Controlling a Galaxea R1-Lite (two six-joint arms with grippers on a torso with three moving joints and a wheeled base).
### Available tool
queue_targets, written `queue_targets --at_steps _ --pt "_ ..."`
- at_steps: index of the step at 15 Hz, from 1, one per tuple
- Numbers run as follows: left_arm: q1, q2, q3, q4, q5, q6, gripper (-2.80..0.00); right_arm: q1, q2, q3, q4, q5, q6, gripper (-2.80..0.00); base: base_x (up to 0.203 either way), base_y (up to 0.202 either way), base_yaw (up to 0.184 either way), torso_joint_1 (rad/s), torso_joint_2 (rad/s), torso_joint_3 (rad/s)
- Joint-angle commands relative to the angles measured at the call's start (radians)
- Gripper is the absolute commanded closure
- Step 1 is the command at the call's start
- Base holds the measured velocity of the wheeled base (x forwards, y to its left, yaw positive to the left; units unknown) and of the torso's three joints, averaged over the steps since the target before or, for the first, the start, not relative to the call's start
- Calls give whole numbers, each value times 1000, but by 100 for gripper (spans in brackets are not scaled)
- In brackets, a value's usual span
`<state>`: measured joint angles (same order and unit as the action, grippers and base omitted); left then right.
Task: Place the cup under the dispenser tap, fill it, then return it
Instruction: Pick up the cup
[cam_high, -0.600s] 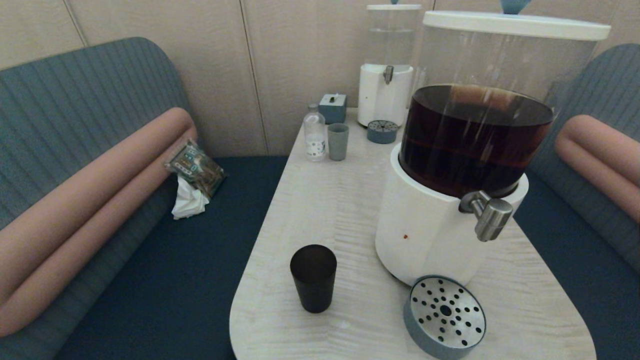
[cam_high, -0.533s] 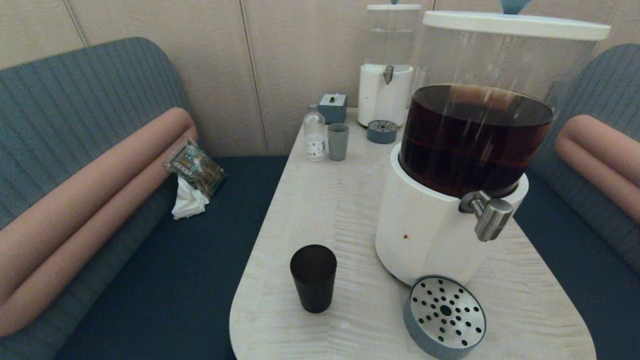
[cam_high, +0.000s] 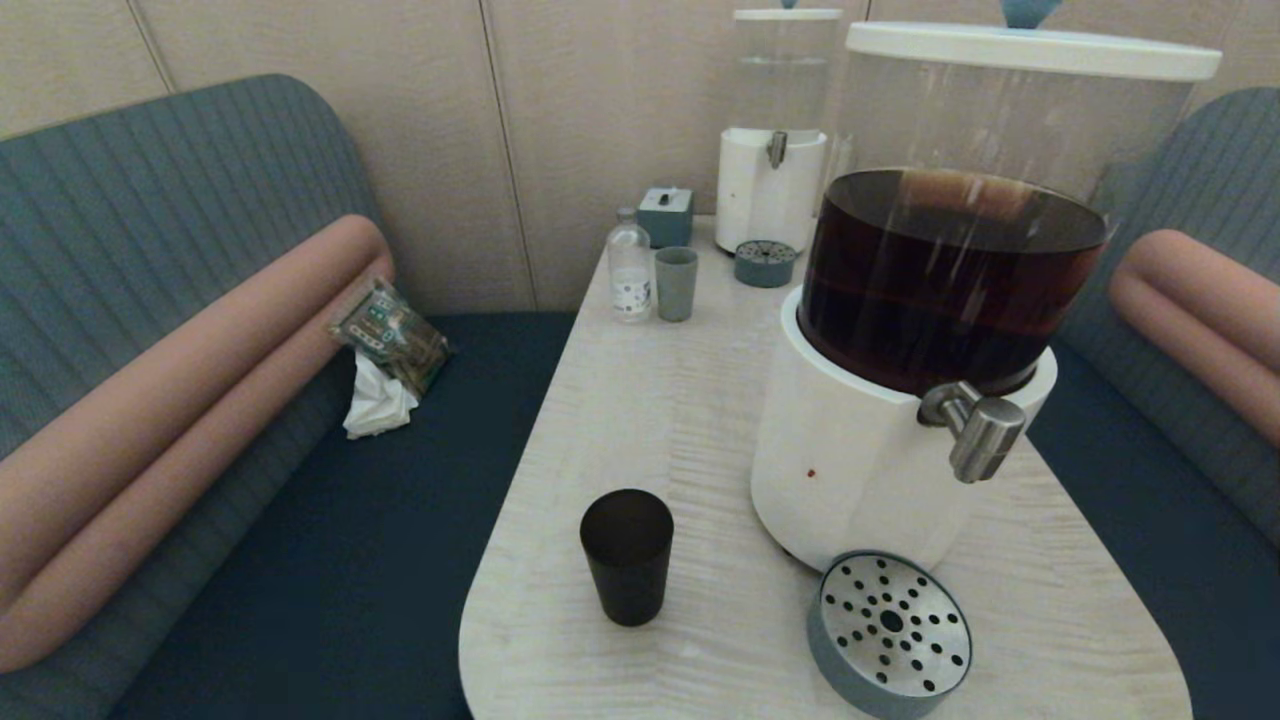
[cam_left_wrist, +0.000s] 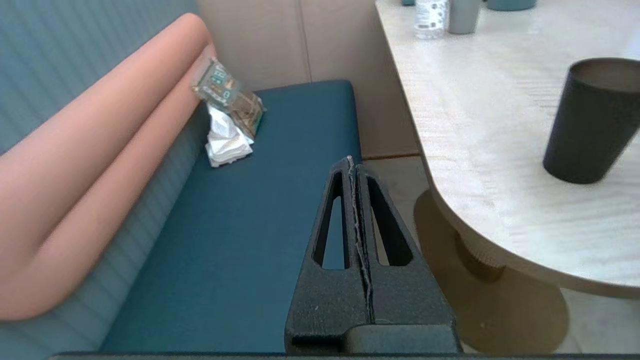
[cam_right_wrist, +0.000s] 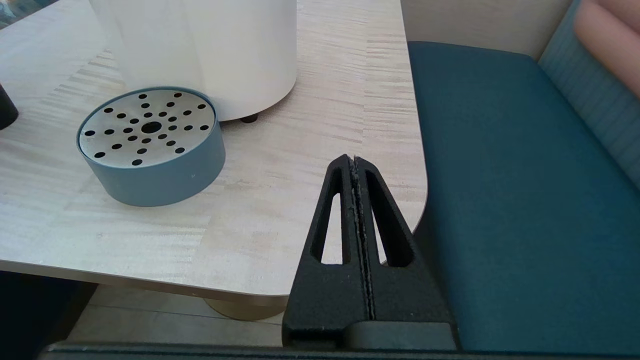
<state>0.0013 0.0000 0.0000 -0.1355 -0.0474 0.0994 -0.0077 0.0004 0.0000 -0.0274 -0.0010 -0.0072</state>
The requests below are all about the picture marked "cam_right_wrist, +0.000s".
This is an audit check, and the pink right bolster cushion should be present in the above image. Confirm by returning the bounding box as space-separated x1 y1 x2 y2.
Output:
573 0 640 98

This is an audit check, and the teal left bench sofa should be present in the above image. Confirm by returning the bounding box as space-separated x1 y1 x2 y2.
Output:
0 0 58 30

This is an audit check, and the teal bench sofa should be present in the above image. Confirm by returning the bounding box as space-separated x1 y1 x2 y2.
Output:
0 0 58 30
407 0 640 353

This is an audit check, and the large dark tea dispenser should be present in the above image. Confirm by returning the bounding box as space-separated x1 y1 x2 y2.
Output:
89 0 298 124

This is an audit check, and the teal right bench sofa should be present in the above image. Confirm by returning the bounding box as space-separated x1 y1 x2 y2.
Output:
407 0 640 353

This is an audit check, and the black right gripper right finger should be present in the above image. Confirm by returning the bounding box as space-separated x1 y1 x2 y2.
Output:
353 156 454 324

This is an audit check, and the black tapered cup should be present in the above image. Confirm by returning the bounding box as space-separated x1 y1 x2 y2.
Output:
0 82 20 131

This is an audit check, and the large blue-grey perforated drip tray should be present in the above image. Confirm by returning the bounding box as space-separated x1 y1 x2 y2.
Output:
76 86 227 208

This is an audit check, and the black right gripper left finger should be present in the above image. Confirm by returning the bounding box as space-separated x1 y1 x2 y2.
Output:
281 154 375 349

